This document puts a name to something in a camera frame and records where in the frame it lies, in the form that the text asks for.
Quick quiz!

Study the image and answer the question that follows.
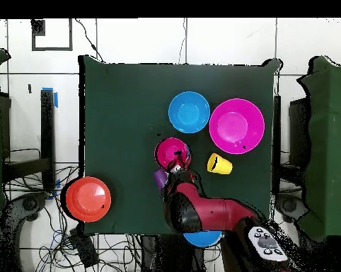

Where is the tangle of floor cables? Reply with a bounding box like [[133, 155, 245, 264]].
[[6, 164, 143, 272]]

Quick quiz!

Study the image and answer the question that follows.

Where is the blue tape strip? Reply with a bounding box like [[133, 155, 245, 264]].
[[41, 86, 59, 108]]

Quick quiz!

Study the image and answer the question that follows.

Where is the blue plastic bowl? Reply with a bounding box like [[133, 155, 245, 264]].
[[168, 91, 211, 135], [183, 230, 223, 248]]

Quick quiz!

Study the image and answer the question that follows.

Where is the dark green tablecloth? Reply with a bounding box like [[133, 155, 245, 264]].
[[78, 55, 282, 239]]

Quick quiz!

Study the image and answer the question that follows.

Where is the small magenta plastic bowl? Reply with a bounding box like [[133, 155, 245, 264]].
[[154, 137, 192, 171]]

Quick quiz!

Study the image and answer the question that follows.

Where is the thin black floor cable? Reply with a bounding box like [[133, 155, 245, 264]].
[[74, 18, 105, 62]]

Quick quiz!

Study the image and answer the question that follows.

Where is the large orange plastic bowl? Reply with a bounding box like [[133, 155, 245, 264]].
[[64, 176, 112, 223]]

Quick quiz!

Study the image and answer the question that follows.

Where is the yellow plastic cup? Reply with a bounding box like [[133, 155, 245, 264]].
[[206, 152, 233, 176]]

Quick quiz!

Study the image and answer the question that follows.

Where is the black floor box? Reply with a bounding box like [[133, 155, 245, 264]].
[[67, 227, 100, 268]]

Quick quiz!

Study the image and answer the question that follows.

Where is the purple ribbed plastic cup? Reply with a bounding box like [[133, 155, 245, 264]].
[[153, 169, 168, 190]]

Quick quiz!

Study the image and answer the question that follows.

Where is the large pink plastic bowl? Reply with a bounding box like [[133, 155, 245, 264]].
[[209, 98, 265, 155]]

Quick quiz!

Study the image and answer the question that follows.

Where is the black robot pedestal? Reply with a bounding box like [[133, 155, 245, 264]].
[[139, 234, 208, 272]]

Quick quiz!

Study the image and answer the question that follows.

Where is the black metal frame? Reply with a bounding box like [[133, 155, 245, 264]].
[[272, 95, 311, 196], [0, 89, 56, 193]]

